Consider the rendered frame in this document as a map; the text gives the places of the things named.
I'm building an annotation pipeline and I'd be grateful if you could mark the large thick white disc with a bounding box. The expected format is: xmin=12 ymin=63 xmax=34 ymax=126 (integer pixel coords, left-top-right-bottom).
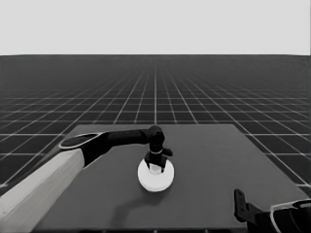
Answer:
xmin=137 ymin=157 xmax=175 ymax=193

